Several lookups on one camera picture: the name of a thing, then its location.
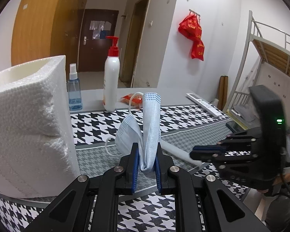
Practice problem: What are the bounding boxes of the red hanging bag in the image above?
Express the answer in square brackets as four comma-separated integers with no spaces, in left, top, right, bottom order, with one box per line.
[178,11,205,61]

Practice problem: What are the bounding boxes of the white styrofoam box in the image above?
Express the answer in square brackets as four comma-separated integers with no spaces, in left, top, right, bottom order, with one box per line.
[0,55,80,199]

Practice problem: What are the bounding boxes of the light blue face mask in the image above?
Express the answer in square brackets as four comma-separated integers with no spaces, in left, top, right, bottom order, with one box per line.
[115,93,161,174]

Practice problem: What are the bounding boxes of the white red pump bottle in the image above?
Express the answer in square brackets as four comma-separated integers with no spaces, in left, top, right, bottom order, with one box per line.
[103,36,120,112]

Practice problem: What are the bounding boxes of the metal bunk bed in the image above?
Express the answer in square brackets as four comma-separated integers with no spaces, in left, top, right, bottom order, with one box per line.
[223,11,290,129]

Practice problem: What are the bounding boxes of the dark brown door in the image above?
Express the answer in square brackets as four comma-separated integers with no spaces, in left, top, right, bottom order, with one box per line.
[78,9,119,72]

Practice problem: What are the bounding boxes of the wooden wardrobe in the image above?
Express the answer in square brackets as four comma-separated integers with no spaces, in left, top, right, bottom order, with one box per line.
[11,0,87,66]

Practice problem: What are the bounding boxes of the blue spray bottle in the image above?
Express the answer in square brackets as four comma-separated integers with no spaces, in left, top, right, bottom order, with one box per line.
[67,63,83,111]

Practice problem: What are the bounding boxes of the wooden planks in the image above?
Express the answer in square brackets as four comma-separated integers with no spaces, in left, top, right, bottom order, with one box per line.
[217,76,228,111]

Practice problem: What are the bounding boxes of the red snack packet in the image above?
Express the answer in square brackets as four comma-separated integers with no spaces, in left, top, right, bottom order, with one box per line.
[120,92,143,107]

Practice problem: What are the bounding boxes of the white remote control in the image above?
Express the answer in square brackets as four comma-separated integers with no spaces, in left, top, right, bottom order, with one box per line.
[186,93,223,118]

